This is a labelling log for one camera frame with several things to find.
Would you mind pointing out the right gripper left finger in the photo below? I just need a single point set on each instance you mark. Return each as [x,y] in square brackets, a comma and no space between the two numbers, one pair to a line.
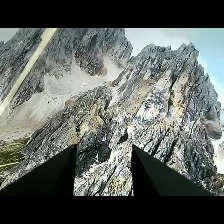
[55,176]

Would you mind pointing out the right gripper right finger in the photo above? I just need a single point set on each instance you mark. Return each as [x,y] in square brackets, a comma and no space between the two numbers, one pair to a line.
[153,176]

